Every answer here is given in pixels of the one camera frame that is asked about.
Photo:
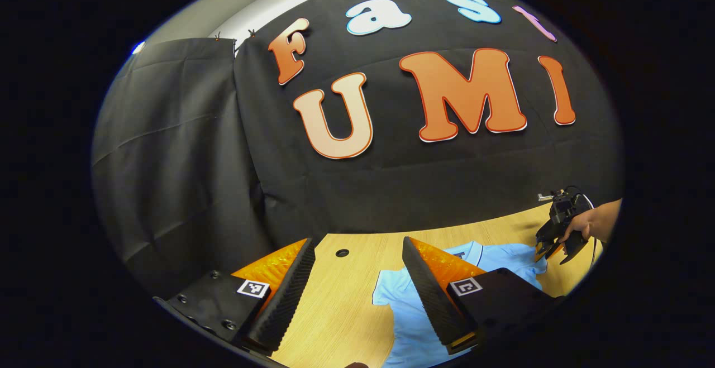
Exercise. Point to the black backdrop cloth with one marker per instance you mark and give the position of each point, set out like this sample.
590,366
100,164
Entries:
391,189

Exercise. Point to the light blue polo T-shirt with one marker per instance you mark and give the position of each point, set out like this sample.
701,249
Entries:
405,312

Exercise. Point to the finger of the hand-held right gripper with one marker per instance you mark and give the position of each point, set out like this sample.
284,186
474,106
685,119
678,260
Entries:
546,248
574,249

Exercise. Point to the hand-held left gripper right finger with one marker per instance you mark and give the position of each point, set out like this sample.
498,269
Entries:
433,301

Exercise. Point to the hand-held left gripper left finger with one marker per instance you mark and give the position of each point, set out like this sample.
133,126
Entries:
286,301

